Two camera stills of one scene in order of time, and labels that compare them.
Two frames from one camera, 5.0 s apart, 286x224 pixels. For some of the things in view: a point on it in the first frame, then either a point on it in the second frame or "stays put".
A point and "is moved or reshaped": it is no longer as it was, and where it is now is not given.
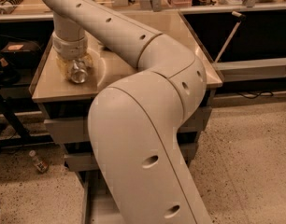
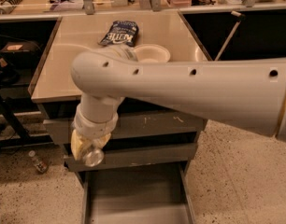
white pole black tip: x=240 y=17 stays put
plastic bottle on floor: x=40 y=165 stays put
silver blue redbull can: x=78 y=73 is moved or reshaped
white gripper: x=69 y=46 -> x=93 y=128
